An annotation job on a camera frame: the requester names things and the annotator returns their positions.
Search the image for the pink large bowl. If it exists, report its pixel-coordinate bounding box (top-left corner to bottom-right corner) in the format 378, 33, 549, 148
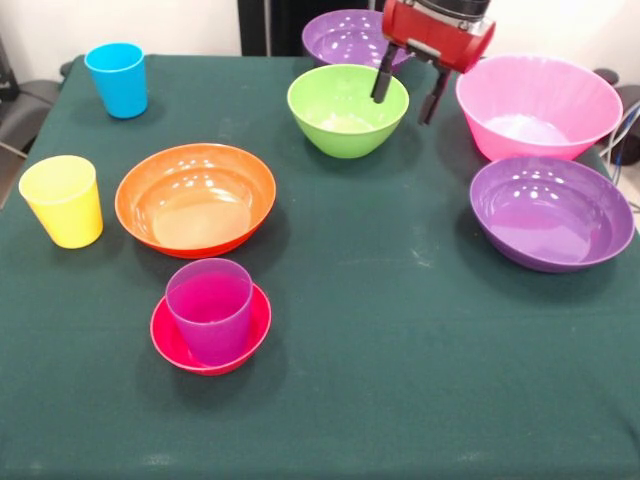
454, 53, 625, 163

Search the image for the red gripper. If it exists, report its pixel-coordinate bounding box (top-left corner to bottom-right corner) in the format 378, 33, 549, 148
370, 0, 497, 126

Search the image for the purple wide shallow bowl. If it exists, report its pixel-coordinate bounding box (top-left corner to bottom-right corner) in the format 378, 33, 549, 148
468, 155, 636, 274

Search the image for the yellow plastic cup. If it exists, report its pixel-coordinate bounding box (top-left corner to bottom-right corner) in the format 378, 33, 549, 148
18, 154, 105, 250

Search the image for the purple rounded deep bowl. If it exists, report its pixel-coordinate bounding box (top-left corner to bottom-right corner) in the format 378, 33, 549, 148
301, 8, 414, 71

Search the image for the purple plastic cup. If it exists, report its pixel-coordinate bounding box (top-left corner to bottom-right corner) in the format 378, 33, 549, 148
165, 258, 254, 367

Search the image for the red small bowl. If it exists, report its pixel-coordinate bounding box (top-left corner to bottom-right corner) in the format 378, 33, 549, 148
149, 283, 273, 376

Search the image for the dark green table cloth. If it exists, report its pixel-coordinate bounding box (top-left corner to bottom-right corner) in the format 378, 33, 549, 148
0, 53, 640, 480

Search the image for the orange wide shallow bowl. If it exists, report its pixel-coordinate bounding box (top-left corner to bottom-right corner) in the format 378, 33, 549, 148
114, 143, 277, 260

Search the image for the grey blue cable bundle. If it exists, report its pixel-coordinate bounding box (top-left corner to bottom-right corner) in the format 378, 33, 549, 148
598, 99, 640, 214

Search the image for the black office chair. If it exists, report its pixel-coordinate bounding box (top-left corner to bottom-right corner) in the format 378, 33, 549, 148
0, 34, 64, 206

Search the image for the green bowl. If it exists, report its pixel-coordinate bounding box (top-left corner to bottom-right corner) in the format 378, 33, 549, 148
286, 63, 411, 160

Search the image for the blue plastic cup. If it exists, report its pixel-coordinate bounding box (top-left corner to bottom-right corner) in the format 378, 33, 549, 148
83, 41, 150, 120

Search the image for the black bulky object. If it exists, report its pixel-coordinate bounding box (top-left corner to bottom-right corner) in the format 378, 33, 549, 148
613, 84, 640, 169

